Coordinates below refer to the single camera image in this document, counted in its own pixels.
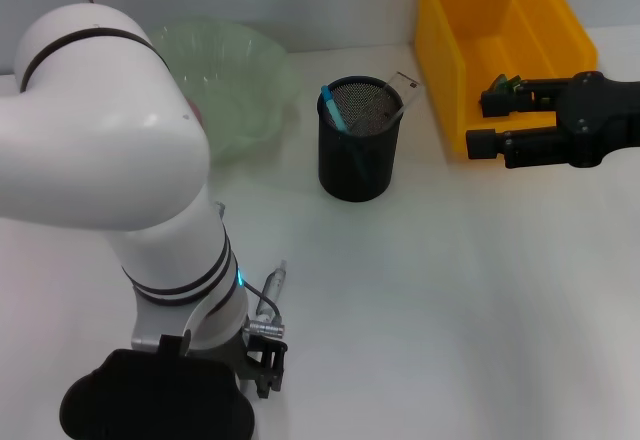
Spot black mesh pen holder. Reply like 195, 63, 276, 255
316, 75, 405, 203

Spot yellow plastic storage bin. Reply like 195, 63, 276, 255
413, 0, 599, 155

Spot silver ballpoint pen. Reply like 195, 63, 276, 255
255, 259, 290, 319

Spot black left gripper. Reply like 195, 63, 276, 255
221, 331, 290, 400

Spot translucent green plastic fruit bowl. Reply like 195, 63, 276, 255
147, 14, 301, 164

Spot transparent plastic ruler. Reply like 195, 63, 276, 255
344, 70, 426, 136

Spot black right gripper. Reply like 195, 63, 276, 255
464, 70, 640, 171

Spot green plastic wrapper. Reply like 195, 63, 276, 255
487, 73, 524, 96

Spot pink toy peach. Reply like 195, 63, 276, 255
187, 99, 208, 130

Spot blue sheathed scissors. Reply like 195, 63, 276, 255
319, 84, 369, 184

